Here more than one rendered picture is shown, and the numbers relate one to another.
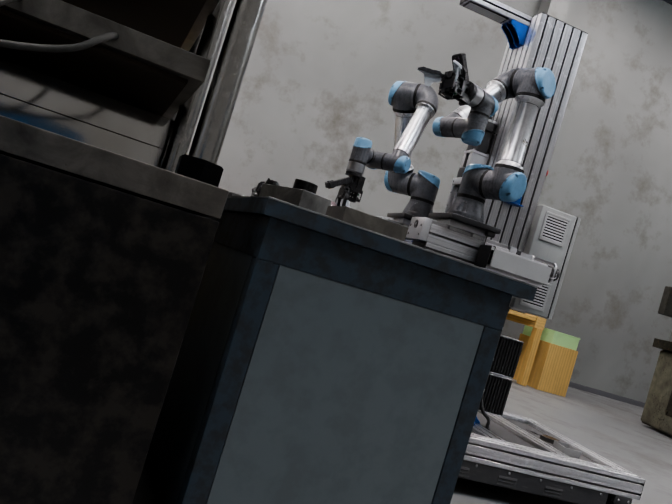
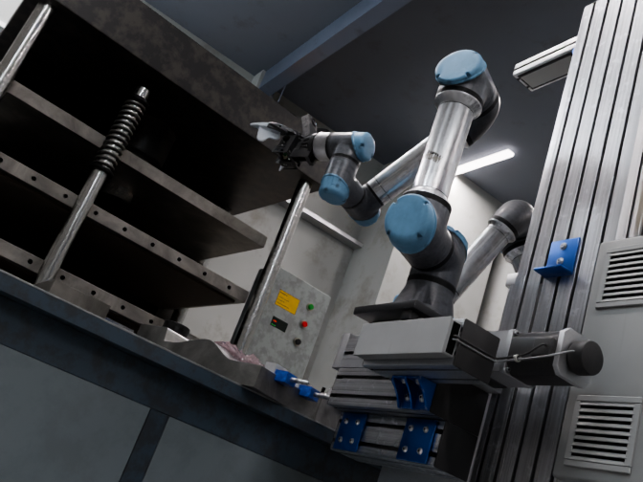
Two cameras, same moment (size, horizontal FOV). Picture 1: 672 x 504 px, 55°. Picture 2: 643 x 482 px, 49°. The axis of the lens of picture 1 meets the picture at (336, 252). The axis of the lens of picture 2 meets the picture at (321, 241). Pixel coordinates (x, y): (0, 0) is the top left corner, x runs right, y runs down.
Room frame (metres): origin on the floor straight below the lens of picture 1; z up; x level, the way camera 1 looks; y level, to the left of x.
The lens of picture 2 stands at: (2.08, -1.93, 0.54)
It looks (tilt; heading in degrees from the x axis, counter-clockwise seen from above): 22 degrees up; 79
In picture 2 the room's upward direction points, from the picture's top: 20 degrees clockwise
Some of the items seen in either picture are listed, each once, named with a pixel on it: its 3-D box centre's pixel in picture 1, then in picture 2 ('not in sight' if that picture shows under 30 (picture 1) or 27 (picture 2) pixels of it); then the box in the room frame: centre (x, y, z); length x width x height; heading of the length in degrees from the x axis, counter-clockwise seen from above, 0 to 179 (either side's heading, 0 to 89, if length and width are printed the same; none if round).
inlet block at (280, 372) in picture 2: not in sight; (288, 379); (2.45, -0.21, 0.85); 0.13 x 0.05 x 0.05; 128
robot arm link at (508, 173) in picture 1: (518, 134); (443, 153); (2.54, -0.55, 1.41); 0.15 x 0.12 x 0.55; 42
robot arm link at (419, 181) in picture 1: (425, 186); not in sight; (3.12, -0.32, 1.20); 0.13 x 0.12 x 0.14; 61
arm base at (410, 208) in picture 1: (419, 209); not in sight; (3.11, -0.32, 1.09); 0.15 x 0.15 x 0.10
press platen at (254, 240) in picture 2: not in sight; (116, 187); (1.74, 0.92, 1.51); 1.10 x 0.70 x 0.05; 20
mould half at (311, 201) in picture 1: (333, 222); (223, 370); (2.32, 0.04, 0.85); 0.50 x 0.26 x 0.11; 128
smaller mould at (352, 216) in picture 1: (364, 228); (64, 307); (1.88, -0.06, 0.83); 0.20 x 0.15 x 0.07; 110
